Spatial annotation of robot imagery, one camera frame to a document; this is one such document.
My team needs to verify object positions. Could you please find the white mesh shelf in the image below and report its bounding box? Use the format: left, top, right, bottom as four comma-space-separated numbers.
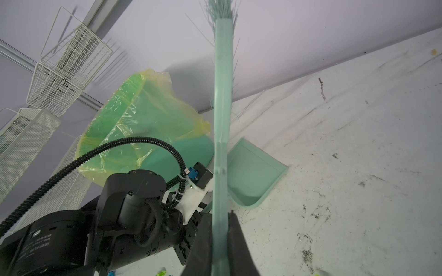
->
13, 134, 94, 232
1, 108, 61, 201

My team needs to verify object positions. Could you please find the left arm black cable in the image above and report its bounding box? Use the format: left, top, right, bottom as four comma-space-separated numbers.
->
0, 136, 189, 239

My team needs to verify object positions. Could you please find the white mesh lower shelf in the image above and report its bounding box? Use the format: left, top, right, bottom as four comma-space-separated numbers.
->
13, 134, 94, 232

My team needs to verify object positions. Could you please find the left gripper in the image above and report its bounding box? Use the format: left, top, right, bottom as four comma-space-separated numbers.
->
165, 209, 204, 266

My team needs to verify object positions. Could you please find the green plastic dustpan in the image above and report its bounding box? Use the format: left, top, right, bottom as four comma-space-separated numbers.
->
227, 138, 288, 209

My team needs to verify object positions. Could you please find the green trash bin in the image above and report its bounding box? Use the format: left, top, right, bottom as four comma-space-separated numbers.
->
140, 135, 214, 182

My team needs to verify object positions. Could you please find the green hand brush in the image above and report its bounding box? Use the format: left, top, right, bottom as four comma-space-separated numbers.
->
206, 1, 237, 276

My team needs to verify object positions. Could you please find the yellow-green bin liner bag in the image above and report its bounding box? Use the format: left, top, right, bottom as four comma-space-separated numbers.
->
75, 69, 211, 186

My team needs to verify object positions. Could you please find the white wire basket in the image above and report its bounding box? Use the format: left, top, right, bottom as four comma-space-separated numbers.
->
26, 6, 113, 117

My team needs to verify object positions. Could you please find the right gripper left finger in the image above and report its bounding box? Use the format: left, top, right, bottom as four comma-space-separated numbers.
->
181, 213, 213, 276

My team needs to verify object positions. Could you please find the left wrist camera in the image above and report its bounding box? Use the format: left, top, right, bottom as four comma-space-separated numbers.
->
175, 162, 214, 225

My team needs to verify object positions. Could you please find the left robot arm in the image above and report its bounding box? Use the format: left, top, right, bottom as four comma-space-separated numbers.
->
1, 170, 202, 276

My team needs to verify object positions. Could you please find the white mesh upper shelf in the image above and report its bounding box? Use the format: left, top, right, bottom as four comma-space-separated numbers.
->
1, 108, 61, 201

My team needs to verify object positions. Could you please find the green paper scrap cluster right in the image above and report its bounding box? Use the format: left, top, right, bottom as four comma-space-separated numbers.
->
155, 268, 167, 276

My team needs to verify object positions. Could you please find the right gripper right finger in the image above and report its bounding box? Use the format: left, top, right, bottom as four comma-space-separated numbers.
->
227, 212, 260, 276

